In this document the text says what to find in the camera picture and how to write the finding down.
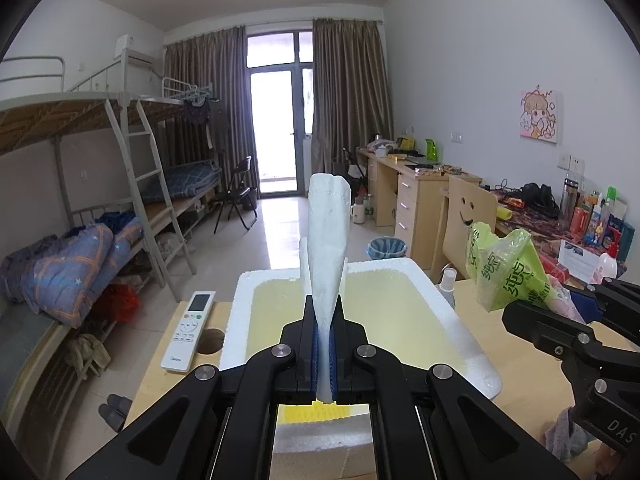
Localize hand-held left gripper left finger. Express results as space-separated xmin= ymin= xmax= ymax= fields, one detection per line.
xmin=65 ymin=294 xmax=321 ymax=480

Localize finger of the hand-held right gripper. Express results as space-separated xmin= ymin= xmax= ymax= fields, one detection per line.
xmin=501 ymin=301 xmax=601 ymax=376
xmin=582 ymin=276 xmax=640 ymax=313

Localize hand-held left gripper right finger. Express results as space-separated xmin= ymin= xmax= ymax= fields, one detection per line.
xmin=331 ymin=294 xmax=581 ymax=480

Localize yellow foam net sleeve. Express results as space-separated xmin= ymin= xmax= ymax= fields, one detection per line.
xmin=280 ymin=402 xmax=371 ymax=423

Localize green printed plastic bag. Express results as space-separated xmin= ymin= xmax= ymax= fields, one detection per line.
xmin=466 ymin=221 xmax=586 ymax=323

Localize white foam box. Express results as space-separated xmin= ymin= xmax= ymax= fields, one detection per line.
xmin=220 ymin=259 xmax=502 ymax=480

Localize white lotion pump bottle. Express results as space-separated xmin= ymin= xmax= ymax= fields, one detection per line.
xmin=595 ymin=242 xmax=621 ymax=281

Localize white paper sheet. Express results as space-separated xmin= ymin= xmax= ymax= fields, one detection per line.
xmin=557 ymin=240 xmax=601 ymax=281

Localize mauve cloth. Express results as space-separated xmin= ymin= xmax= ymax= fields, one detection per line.
xmin=542 ymin=406 xmax=603 ymax=462

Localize large red snack packet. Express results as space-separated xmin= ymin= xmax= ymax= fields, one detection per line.
xmin=542 ymin=260 xmax=571 ymax=282

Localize row of toiletry bottles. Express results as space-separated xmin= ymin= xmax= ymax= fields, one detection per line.
xmin=557 ymin=172 xmax=636 ymax=263

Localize blue spray bottle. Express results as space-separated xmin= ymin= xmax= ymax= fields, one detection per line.
xmin=436 ymin=267 xmax=458 ymax=309

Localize wooden desk with patterned cover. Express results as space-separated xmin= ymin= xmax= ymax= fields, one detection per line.
xmin=440 ymin=187 xmax=640 ymax=291

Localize blue lined trash bin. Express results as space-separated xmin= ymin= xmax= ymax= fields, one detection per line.
xmin=367 ymin=236 xmax=408 ymax=262

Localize black headphones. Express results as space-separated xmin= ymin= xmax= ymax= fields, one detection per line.
xmin=520 ymin=183 xmax=558 ymax=216

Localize white remote control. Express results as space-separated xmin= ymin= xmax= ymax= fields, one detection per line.
xmin=160 ymin=291 xmax=217 ymax=373

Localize wooden chair with smiley face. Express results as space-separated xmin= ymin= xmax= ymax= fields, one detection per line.
xmin=431 ymin=175 xmax=499 ymax=281

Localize wooden desk with drawers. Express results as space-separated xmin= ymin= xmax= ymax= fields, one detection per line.
xmin=356 ymin=147 xmax=483 ymax=256

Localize black folding chair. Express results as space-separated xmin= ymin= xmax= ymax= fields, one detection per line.
xmin=214 ymin=156 xmax=258 ymax=233

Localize black folding cart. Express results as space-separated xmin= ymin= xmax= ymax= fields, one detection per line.
xmin=342 ymin=147 xmax=371 ymax=196

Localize red bag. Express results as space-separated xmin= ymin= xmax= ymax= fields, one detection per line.
xmin=95 ymin=284 xmax=141 ymax=323

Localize dark blue plaid bedding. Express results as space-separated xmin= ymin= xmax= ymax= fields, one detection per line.
xmin=140 ymin=160 xmax=222 ymax=205

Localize beige cloth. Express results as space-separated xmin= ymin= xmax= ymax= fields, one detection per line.
xmin=67 ymin=334 xmax=112 ymax=381

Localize glass balcony door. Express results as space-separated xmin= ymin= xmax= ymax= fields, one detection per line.
xmin=246 ymin=30 xmax=316 ymax=196

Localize white metal ladder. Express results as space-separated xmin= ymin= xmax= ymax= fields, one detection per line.
xmin=105 ymin=97 xmax=197 ymax=301

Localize blue orange quilt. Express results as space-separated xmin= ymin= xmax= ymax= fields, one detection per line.
xmin=0 ymin=212 xmax=146 ymax=330

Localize brown curtain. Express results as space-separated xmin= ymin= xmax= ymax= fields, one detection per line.
xmin=164 ymin=26 xmax=261 ymax=196
xmin=311 ymin=18 xmax=394 ymax=196

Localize dark hanging clothes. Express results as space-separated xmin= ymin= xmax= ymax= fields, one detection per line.
xmin=181 ymin=97 xmax=232 ymax=151

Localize metal bunk bed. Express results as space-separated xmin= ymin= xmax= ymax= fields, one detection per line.
xmin=137 ymin=77 xmax=223 ymax=241
xmin=0 ymin=56 xmax=197 ymax=411

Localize white air conditioner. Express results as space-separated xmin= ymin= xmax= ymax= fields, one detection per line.
xmin=114 ymin=35 xmax=156 ymax=66

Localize pink cartoon wall poster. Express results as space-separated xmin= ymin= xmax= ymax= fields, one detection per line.
xmin=520 ymin=89 xmax=558 ymax=145

